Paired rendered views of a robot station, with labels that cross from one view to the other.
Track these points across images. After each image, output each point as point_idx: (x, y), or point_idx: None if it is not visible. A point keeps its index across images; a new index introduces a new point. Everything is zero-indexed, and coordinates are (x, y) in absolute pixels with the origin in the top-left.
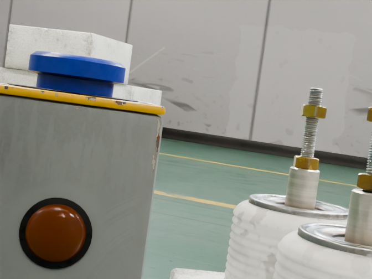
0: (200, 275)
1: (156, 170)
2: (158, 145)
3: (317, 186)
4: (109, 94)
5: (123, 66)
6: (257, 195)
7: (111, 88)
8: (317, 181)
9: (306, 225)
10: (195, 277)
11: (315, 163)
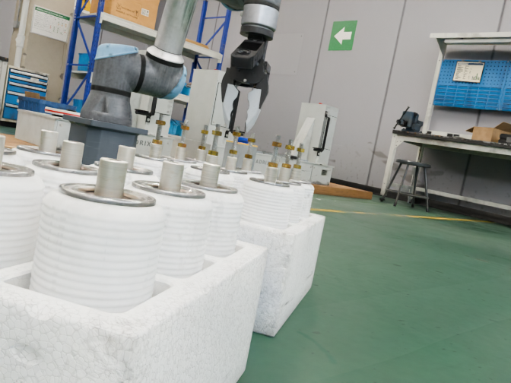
0: (315, 214)
1: (225, 149)
2: (225, 145)
3: (292, 172)
4: (238, 141)
5: (239, 137)
6: (305, 181)
7: (239, 140)
8: (292, 171)
9: (256, 171)
10: (312, 213)
11: (293, 165)
